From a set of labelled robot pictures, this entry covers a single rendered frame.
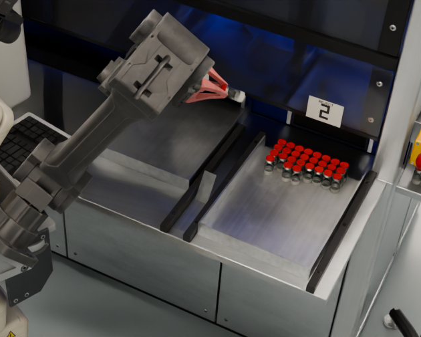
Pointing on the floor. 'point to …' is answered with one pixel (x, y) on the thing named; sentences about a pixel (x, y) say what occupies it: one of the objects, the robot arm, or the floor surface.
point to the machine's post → (389, 158)
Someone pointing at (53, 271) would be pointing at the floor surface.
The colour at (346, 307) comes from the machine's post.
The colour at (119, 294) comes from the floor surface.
